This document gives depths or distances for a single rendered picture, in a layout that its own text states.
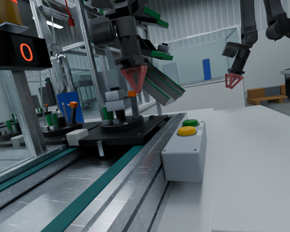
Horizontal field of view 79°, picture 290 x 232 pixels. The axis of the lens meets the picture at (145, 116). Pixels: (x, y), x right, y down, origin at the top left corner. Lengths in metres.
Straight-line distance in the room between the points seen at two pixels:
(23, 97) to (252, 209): 0.52
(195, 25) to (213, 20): 0.77
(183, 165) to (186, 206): 0.08
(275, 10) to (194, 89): 3.49
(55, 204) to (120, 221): 0.17
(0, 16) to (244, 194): 0.60
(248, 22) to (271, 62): 8.62
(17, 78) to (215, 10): 9.26
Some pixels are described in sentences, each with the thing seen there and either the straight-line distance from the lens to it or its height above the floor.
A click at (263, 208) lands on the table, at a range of 0.37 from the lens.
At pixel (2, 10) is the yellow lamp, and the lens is 0.51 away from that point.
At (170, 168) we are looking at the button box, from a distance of 0.34.
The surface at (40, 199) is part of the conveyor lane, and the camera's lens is 0.40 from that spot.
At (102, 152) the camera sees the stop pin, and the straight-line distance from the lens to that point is 0.47.
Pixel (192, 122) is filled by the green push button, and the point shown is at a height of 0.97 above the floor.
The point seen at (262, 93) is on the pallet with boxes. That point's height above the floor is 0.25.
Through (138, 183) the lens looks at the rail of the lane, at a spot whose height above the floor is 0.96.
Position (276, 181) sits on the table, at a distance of 0.45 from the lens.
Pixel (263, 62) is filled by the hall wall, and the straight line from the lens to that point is 9.57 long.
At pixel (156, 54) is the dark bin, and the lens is 0.75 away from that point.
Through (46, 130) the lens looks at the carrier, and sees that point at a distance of 0.71.
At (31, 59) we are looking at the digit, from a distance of 0.49.
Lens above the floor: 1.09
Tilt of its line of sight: 10 degrees down
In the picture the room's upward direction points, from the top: 10 degrees counter-clockwise
